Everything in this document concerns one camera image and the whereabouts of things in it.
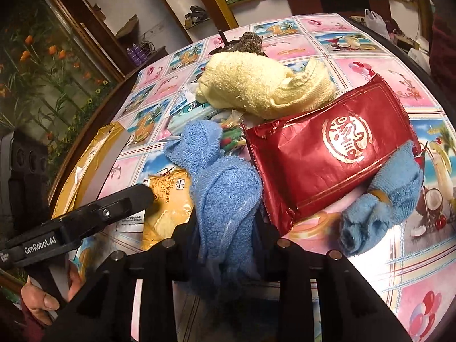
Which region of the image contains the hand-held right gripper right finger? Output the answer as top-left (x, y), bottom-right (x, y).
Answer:
top-left (253, 217), bottom-right (414, 342)

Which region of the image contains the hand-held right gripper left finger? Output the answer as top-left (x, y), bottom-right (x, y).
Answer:
top-left (41, 214), bottom-right (202, 342)

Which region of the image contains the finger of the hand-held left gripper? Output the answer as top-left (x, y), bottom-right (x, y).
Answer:
top-left (62, 184), bottom-right (155, 237)

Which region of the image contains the white printed paper packet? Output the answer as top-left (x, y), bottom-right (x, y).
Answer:
top-left (116, 208), bottom-right (146, 232)

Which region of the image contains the yellow cracker packet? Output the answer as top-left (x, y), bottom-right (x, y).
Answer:
top-left (141, 171), bottom-right (195, 252)

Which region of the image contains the yellow cardboard box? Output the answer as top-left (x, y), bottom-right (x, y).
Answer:
top-left (52, 121), bottom-right (126, 221)

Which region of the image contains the blue terry towel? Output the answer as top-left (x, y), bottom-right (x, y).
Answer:
top-left (164, 119), bottom-right (266, 294)

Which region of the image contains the pale blue tissue packet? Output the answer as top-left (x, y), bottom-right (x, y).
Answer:
top-left (167, 103), bottom-right (214, 136)

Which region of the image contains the pale yellow towel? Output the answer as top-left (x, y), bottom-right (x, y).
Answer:
top-left (194, 52), bottom-right (337, 120)

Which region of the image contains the person's left hand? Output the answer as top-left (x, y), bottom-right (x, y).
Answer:
top-left (21, 262), bottom-right (85, 326)

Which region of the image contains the red foil packet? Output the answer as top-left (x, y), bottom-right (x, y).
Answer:
top-left (242, 73), bottom-right (421, 236)

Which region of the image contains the colourful candy packet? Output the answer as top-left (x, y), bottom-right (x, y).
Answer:
top-left (214, 110), bottom-right (250, 154)

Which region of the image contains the light blue banded towel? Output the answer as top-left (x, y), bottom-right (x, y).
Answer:
top-left (338, 141), bottom-right (424, 257)

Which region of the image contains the wooden cabinet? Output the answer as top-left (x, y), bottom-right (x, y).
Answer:
top-left (37, 0), bottom-right (168, 86)

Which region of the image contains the brown cardboard piece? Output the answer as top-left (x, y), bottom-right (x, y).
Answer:
top-left (116, 14), bottom-right (139, 38)

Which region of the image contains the black device with antenna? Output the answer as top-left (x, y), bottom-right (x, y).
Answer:
top-left (210, 29), bottom-right (243, 56)

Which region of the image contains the black and white shelf item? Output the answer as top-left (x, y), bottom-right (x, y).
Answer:
top-left (184, 5), bottom-right (211, 26)

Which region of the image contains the printed plastic tablecloth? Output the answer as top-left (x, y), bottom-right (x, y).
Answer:
top-left (68, 14), bottom-right (456, 342)

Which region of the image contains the brown knitted item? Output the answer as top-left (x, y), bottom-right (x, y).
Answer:
top-left (237, 32), bottom-right (268, 56)

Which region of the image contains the white plastic bag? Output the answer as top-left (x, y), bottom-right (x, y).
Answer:
top-left (363, 9), bottom-right (390, 40)

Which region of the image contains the floral wall panel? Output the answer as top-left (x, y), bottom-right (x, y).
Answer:
top-left (0, 0), bottom-right (118, 172)

